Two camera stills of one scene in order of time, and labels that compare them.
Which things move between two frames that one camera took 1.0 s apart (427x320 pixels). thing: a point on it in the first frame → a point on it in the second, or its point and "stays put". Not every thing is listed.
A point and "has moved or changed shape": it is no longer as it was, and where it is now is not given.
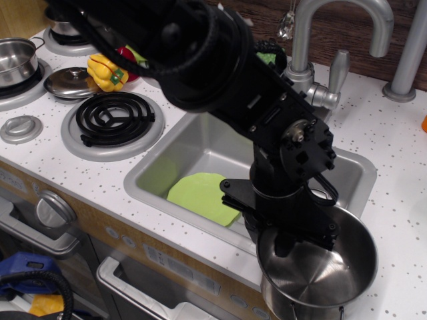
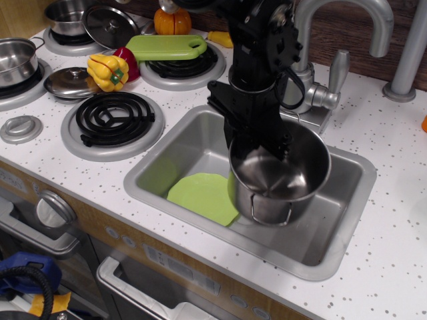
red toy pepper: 125,52 stays put
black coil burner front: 111,117 stays put
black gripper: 290,216 → 252,116
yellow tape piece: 44,305 stays put
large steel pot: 314,283 has moved or changed shape
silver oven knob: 55,210 stays put
